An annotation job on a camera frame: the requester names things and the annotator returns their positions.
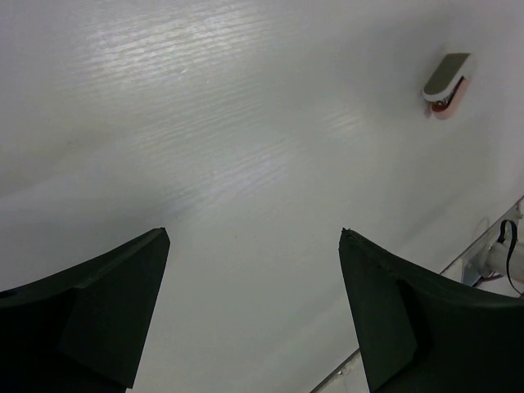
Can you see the pink mini stapler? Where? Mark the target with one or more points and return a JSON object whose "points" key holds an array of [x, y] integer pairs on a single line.
{"points": [[447, 86]]}

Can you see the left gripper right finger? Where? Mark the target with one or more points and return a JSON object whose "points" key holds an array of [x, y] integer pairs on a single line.
{"points": [[421, 332]]}

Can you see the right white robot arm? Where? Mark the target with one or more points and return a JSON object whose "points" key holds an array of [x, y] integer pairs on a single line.
{"points": [[497, 255]]}

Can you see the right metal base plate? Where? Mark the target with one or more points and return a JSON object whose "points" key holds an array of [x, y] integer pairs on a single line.
{"points": [[471, 272]]}

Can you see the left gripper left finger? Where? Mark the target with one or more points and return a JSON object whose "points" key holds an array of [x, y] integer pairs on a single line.
{"points": [[83, 329]]}

